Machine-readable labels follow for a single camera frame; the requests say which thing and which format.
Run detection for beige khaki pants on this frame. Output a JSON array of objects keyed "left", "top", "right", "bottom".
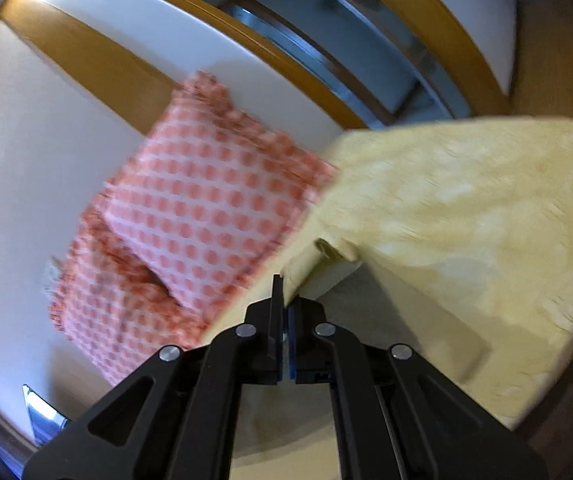
[{"left": 231, "top": 250, "right": 491, "bottom": 479}]

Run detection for lower pink polka dot pillow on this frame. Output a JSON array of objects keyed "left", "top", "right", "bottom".
[{"left": 49, "top": 193, "right": 206, "bottom": 386}]

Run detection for pink polka dot pillow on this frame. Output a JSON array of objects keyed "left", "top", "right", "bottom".
[
  {"left": 103, "top": 72, "right": 337, "bottom": 320},
  {"left": 49, "top": 193, "right": 206, "bottom": 386}
]

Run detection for upper pink polka dot pillow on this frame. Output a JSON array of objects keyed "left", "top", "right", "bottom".
[{"left": 103, "top": 72, "right": 337, "bottom": 320}]

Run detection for yellow floral bedsheet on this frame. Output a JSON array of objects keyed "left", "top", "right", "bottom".
[{"left": 205, "top": 117, "right": 573, "bottom": 428}]

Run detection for wooden door frame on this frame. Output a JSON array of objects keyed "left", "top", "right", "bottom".
[{"left": 0, "top": 0, "right": 511, "bottom": 133}]

